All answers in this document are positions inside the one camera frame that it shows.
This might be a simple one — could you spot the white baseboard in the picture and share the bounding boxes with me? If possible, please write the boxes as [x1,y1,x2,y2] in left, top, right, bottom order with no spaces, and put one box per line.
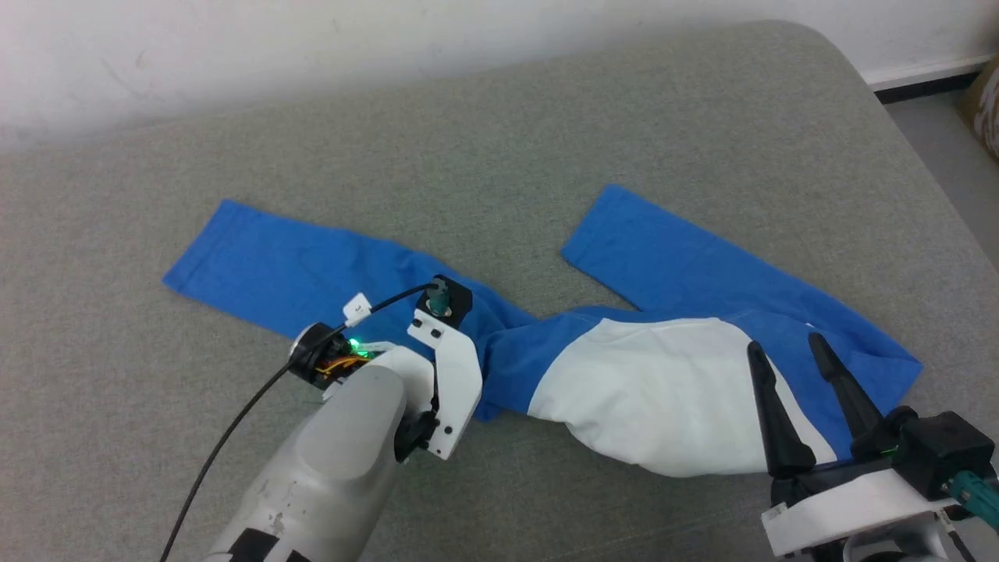
[862,53,999,88]

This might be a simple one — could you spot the teal right camera cable connector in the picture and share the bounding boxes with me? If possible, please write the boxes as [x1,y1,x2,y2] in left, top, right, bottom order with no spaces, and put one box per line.
[940,471,999,528]

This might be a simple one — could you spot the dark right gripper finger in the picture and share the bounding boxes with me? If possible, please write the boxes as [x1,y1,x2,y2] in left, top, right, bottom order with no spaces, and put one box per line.
[747,342,817,477]
[809,333,898,461]

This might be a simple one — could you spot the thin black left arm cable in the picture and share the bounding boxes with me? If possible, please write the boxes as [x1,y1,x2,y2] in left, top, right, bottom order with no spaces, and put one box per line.
[160,285,435,562]

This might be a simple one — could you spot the brown patterned object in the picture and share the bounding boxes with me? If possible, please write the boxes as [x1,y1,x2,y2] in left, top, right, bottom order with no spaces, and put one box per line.
[962,59,999,162]

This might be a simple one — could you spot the dark baseboard strip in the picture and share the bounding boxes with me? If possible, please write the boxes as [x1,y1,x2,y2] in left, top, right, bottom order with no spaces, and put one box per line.
[874,72,986,104]

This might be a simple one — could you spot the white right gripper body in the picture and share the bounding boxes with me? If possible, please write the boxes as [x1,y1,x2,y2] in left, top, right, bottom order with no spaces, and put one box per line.
[761,461,957,558]

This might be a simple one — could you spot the blue and white garment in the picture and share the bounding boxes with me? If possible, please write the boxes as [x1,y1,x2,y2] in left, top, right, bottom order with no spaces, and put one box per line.
[162,184,923,478]

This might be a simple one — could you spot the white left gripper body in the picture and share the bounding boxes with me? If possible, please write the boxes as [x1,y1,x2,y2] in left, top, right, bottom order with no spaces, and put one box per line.
[290,311,483,461]

